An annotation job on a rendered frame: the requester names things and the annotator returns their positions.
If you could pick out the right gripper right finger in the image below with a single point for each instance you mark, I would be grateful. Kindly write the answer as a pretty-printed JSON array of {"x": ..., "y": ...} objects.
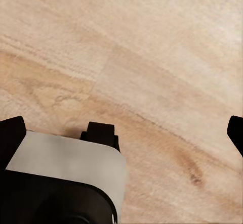
[{"x": 235, "y": 132}]

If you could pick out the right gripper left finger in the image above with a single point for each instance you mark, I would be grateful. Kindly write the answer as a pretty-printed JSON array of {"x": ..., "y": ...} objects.
[{"x": 12, "y": 132}]

